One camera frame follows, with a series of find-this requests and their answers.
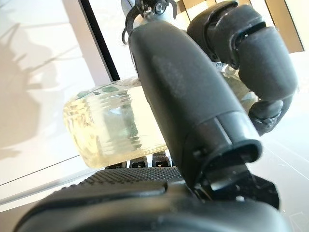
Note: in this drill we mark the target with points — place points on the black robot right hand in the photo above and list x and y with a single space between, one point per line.
188 96

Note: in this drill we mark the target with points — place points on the clear yellow tea bottle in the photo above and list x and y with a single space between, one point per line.
103 125

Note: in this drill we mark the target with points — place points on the white tall side panel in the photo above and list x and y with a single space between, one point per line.
116 36

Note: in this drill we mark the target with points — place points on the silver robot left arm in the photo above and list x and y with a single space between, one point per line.
154 14

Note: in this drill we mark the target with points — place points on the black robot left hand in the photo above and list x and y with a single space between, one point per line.
260 55

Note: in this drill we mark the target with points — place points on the beige steel fridge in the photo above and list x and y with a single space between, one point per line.
36 72

